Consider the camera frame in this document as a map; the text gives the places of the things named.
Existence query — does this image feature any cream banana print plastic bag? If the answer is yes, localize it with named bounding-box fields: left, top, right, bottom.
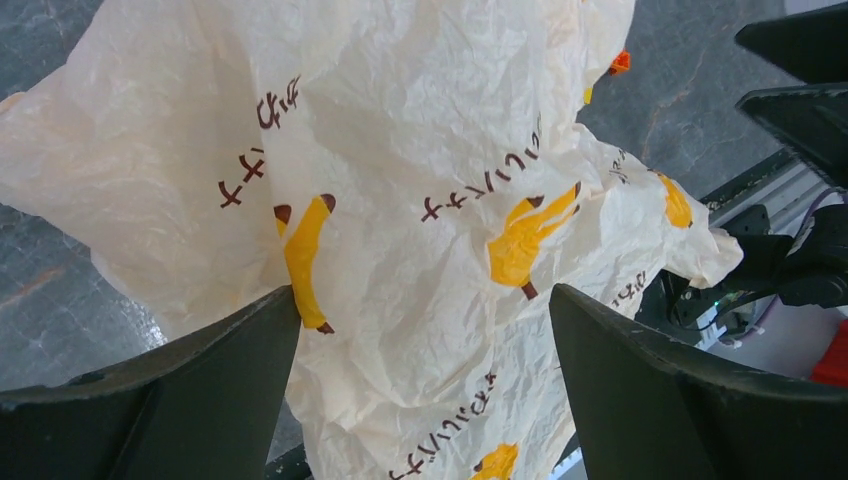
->
left=1, top=1, right=742, bottom=479

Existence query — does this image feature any orange curved toy piece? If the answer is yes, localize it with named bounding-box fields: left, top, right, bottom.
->
left=607, top=50, right=631, bottom=76

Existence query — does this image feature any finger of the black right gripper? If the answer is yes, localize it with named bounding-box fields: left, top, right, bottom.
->
left=735, top=3, right=847, bottom=84
left=736, top=82, right=847, bottom=189

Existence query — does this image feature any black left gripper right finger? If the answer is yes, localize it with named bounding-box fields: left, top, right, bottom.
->
left=549, top=284, right=847, bottom=479

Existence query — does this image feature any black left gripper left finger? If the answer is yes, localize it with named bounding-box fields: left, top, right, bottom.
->
left=1, top=286, right=301, bottom=479

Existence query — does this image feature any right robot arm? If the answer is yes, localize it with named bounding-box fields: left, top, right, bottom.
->
left=660, top=3, right=847, bottom=332

